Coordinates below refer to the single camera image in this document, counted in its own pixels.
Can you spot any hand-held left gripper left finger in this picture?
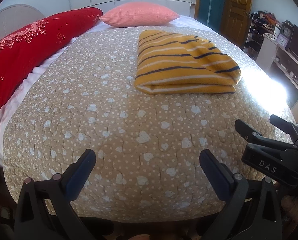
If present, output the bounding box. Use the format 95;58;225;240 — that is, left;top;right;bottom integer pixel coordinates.
14;149;97;240

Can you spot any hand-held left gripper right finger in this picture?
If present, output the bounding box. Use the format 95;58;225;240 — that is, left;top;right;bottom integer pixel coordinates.
199;149;283;240

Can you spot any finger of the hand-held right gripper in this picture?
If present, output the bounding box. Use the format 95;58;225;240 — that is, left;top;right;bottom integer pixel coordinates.
235;119;294;151
270;114;298;143

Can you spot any yellow striped sweater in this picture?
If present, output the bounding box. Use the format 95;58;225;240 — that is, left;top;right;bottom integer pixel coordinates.
134;29;241;95

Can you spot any beige dotted bedspread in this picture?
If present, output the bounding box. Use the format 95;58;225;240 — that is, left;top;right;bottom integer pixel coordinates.
3;22;298;224

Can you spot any white shelf unit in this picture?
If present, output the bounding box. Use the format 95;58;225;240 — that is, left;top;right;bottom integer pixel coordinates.
243;34;298;98

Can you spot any black mantel clock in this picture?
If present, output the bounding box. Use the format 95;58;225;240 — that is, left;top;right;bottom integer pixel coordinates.
281;20;293;39

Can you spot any pile of clutter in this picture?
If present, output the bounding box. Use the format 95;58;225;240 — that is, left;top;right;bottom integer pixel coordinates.
249;11;281;34

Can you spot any wooden door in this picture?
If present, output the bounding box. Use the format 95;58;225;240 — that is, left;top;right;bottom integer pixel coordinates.
224;0;254;47

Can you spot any teal glass door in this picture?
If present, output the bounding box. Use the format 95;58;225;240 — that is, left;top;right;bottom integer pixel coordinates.
198;0;226;30

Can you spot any long red pillow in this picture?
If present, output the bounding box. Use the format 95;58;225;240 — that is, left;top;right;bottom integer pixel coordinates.
0;7;103;119

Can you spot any pink pillow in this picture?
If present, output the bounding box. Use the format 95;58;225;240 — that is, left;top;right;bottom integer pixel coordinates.
99;2;180;28

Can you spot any white headboard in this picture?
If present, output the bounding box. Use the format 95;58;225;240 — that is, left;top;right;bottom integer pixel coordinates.
0;4;45;35

